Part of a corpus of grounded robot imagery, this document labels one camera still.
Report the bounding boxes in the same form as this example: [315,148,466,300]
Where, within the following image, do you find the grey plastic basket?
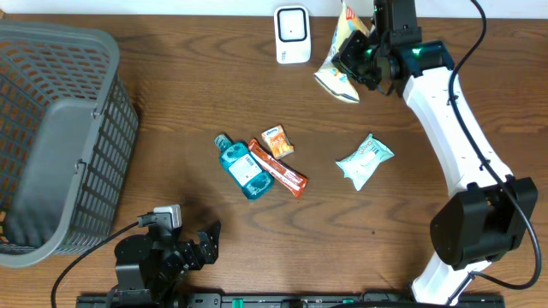
[1,20,139,268]

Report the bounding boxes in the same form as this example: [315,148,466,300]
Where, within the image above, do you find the teal mouthwash bottle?
[214,133,274,200]

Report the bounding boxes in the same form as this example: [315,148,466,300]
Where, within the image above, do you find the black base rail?
[75,291,506,308]

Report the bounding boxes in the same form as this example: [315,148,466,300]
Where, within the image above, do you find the yellow snack bag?
[313,1,370,104]

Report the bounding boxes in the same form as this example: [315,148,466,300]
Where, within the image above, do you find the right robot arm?
[327,1,538,306]

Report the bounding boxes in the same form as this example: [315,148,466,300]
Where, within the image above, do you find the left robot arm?
[105,213,222,307]

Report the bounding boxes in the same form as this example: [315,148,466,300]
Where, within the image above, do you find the white barcode scanner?
[273,5,312,64]

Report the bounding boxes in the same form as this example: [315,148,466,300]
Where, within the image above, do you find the pale wet wipes pack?
[337,133,394,191]

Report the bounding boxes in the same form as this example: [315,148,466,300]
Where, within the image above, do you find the orange snack bar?
[248,139,308,198]

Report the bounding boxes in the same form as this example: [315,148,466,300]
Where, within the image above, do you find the small orange tissue pack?
[261,125,295,159]

